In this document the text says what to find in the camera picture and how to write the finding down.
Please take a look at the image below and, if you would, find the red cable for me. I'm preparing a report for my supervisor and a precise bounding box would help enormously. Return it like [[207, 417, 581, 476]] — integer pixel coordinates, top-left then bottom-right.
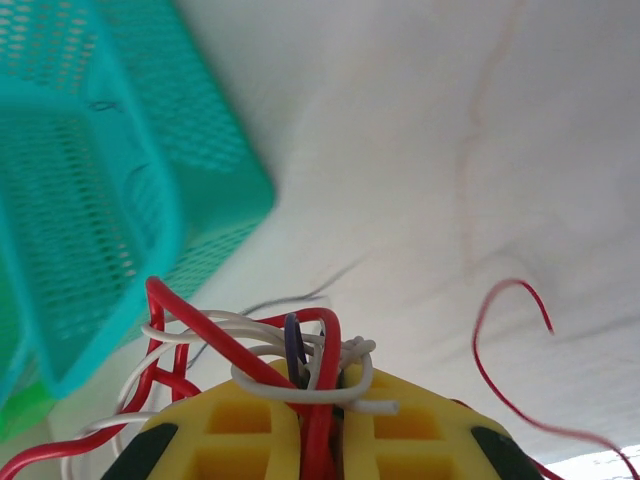
[[0, 275, 344, 480], [472, 278, 640, 480]]

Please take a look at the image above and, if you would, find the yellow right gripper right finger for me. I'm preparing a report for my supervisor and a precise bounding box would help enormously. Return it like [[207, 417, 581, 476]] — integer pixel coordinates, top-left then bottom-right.
[[341, 362, 547, 480]]

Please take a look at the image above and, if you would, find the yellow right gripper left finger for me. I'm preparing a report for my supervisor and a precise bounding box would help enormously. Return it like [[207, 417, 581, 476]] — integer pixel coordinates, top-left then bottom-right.
[[102, 359, 302, 480]]

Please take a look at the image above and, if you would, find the green plastic basket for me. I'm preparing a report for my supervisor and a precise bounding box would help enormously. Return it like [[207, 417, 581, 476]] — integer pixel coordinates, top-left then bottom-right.
[[0, 377, 57, 442]]

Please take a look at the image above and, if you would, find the teal basket with large holes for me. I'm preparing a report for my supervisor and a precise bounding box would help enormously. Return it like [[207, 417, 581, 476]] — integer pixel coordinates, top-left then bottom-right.
[[0, 0, 277, 401]]

